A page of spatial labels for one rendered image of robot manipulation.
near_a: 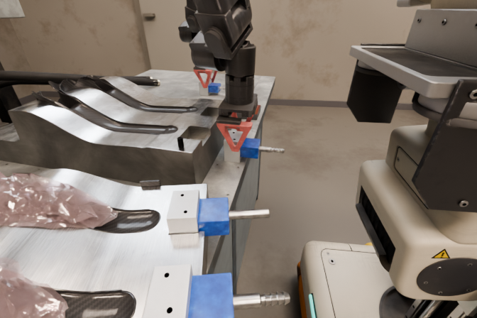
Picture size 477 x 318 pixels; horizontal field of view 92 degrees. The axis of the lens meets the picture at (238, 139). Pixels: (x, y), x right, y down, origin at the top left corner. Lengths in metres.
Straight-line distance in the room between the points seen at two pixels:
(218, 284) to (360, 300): 0.77
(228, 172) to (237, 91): 0.17
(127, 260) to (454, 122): 0.37
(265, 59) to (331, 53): 0.76
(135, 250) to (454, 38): 0.48
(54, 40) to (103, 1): 0.89
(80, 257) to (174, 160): 0.19
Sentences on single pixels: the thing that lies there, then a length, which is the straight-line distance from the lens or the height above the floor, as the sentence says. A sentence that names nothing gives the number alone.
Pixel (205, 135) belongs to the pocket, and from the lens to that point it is 0.49.
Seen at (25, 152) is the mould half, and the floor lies 0.83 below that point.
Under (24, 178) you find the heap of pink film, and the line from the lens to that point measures 0.39.
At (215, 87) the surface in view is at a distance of 0.92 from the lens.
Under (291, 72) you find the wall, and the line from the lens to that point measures 3.00.
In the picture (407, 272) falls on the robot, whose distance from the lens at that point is 0.52.
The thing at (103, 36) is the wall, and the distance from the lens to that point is 3.50.
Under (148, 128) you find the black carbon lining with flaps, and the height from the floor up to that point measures 0.88.
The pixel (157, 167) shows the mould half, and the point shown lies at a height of 0.85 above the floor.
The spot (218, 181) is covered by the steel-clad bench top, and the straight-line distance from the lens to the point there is 0.47.
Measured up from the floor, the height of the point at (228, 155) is 0.82.
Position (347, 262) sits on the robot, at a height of 0.28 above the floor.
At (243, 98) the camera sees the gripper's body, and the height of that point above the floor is 0.95.
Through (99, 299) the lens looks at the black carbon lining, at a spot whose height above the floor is 0.85.
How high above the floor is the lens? 1.10
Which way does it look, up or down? 30 degrees down
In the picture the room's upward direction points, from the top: straight up
